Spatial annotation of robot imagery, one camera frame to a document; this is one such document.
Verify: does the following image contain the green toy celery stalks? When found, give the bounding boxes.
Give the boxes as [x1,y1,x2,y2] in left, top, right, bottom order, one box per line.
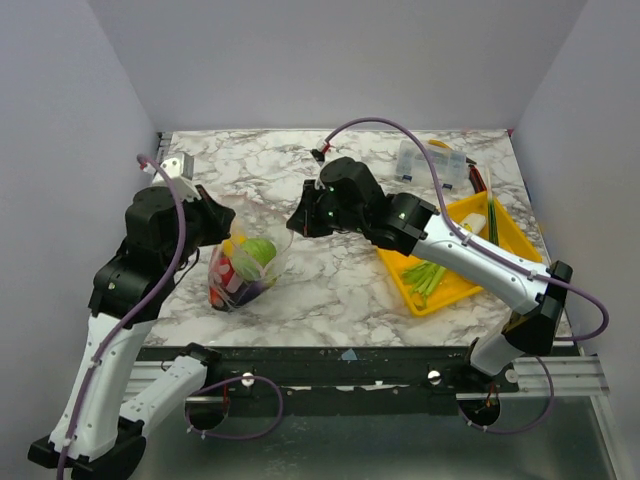
[400,261,447,309]

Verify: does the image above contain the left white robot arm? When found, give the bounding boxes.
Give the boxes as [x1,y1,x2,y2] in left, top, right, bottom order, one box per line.
[27,185,235,479]

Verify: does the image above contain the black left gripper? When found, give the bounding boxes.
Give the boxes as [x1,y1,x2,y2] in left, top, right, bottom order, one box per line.
[167,183,238,269]

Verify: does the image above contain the black mounting base bar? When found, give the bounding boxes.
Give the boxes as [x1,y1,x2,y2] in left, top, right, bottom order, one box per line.
[134,344,521,419]

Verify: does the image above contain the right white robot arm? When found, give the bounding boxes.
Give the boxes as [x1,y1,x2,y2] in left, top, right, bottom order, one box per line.
[286,157,573,392]

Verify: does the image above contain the red black pliers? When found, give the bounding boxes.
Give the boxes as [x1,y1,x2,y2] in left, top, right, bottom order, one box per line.
[467,163,487,193]

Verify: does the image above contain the purple toy eggplant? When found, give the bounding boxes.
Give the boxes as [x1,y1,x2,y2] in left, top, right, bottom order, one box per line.
[234,280,275,307]

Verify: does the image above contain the clear plastic organizer box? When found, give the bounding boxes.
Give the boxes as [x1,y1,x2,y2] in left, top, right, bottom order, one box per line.
[395,140,469,189]

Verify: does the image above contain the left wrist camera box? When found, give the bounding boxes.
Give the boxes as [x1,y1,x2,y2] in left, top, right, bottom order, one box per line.
[160,152,195,180]

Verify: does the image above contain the yellow handled tool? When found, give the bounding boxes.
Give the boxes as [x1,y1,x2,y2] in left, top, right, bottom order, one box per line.
[428,139,451,150]

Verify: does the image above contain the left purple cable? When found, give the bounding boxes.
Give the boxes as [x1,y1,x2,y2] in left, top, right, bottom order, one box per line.
[55,153,285,480]

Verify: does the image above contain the red toy tomato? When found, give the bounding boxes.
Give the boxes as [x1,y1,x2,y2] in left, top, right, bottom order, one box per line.
[210,255,235,287]

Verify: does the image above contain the clear zip top bag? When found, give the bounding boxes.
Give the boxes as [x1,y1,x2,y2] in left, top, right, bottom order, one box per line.
[208,195,293,311]

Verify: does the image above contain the green toy cabbage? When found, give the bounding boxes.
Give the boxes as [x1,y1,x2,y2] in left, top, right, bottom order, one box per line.
[233,237,277,281]

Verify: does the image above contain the yellow plastic tray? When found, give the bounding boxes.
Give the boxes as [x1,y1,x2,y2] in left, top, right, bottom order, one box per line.
[376,192,543,317]

